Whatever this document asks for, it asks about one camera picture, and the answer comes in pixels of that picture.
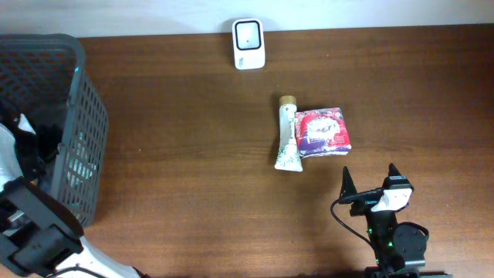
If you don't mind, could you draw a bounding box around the red purple pad package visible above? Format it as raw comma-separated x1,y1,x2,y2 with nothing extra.
295,107,352,158

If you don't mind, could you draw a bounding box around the white leaf-print tube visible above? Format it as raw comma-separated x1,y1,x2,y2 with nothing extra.
275,95,303,172

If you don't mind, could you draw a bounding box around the teal Kleenex tissue pack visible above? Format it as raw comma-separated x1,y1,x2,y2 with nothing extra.
66,131,97,188

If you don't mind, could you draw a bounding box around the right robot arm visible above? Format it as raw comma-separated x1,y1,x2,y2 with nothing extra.
330,164,450,278

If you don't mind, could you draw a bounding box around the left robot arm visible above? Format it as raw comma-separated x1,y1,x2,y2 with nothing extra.
1,110,144,278

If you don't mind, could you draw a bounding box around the white barcode scanner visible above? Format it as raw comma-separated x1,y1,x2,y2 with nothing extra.
232,19,266,70

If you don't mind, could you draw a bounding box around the grey plastic mesh basket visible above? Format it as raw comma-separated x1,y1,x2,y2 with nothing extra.
1,34,109,227

